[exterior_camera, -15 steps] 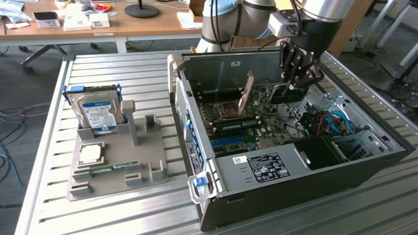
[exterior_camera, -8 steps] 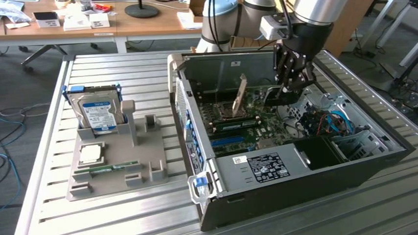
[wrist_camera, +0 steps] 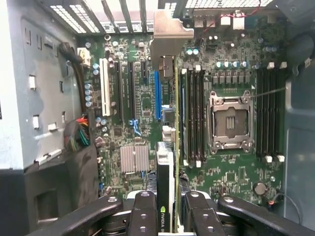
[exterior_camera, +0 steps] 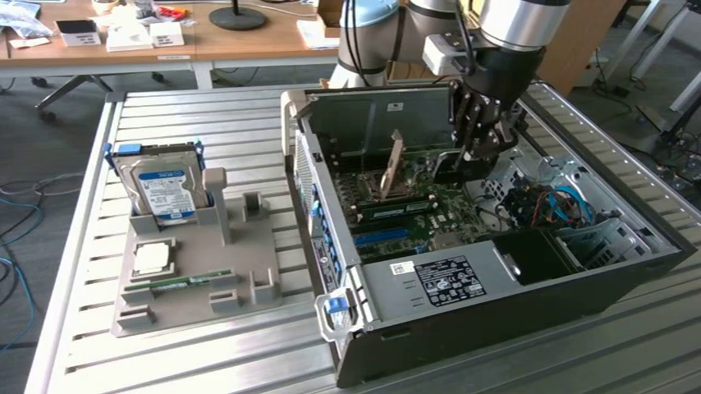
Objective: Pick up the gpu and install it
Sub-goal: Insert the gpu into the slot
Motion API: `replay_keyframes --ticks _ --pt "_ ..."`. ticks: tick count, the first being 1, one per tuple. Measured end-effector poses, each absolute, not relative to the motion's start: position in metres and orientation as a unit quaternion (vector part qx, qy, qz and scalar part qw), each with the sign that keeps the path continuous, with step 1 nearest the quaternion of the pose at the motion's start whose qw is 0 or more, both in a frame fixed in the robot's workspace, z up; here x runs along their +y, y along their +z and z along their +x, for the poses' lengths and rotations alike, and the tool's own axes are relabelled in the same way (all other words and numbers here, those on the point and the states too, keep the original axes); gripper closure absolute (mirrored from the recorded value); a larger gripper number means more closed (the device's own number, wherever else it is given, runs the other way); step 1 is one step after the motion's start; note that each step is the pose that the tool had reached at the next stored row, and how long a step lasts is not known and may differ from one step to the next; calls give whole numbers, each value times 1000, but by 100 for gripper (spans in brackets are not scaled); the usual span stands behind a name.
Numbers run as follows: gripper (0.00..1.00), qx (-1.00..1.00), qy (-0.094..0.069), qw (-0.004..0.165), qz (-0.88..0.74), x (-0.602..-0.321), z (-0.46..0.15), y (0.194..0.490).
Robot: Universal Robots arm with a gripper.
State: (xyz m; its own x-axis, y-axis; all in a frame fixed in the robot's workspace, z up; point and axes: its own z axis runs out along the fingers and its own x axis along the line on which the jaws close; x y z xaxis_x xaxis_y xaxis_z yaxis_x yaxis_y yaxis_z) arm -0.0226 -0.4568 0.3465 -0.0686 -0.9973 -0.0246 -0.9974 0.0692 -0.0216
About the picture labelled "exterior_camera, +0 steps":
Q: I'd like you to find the white box black top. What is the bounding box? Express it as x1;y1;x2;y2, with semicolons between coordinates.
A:
56;19;100;48

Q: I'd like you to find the grey parts rack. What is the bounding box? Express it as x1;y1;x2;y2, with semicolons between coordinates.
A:
111;167;285;340

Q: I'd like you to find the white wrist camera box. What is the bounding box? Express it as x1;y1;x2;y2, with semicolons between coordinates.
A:
422;33;476;77

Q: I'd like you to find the blue disk caddy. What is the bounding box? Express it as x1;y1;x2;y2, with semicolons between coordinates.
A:
101;139;205;218

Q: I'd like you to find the white floor cable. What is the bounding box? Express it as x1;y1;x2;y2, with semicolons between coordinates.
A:
0;171;84;197

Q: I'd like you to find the tan socket cover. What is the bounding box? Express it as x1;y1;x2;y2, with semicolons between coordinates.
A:
380;129;407;203

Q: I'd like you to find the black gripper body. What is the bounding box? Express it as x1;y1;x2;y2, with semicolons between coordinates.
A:
463;44;547;110

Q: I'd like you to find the silver hard disk blue label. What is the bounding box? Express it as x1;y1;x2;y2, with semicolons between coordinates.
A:
117;148;207;227

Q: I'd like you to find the black round lamp base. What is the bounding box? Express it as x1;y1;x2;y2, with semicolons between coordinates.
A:
207;0;269;32

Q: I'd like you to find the white tissue box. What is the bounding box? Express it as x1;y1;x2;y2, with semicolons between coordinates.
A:
103;23;155;53

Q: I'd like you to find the orange wire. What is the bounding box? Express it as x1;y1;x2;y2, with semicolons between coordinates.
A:
531;189;555;226

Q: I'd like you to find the black plastic shroud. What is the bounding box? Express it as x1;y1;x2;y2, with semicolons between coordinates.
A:
490;228;587;287

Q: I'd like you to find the blue wire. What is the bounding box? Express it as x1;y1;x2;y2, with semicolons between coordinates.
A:
550;186;595;227

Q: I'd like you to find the brown cardboard box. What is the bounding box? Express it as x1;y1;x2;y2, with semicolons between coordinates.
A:
316;0;347;26

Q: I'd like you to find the black open PC case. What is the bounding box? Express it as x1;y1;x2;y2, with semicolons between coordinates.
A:
279;84;698;389

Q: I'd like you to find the silver disk bay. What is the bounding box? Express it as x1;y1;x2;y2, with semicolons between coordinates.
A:
555;217;655;270

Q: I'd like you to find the grey case latch blue tab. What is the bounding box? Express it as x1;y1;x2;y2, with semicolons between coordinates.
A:
313;286;366;342

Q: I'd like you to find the white paper stack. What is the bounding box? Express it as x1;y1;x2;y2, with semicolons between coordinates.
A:
296;18;342;51

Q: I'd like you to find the grey power supply unit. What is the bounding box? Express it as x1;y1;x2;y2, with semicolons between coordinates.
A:
343;240;527;329

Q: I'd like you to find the blue expansion slot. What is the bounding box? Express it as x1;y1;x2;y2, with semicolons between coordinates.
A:
351;228;411;248

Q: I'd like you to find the wooden desk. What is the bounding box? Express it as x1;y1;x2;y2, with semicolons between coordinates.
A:
0;0;351;120

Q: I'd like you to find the small white box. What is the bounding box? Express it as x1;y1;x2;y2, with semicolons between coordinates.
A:
149;21;185;48

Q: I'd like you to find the green RAM stick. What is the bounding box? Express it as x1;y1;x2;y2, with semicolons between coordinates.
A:
124;268;235;293
358;199;439;222

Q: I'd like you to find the blue floor cable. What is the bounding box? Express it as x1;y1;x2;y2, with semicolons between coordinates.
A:
0;192;44;352

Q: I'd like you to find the white table frame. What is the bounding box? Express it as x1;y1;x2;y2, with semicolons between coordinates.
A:
601;0;701;114

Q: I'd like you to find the clear plastic bag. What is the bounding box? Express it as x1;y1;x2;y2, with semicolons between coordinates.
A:
0;0;56;39

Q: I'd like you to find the silver CPU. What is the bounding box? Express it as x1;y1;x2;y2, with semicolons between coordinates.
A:
132;241;172;274

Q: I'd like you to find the green motherboard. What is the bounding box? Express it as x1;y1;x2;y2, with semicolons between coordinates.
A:
327;151;527;263

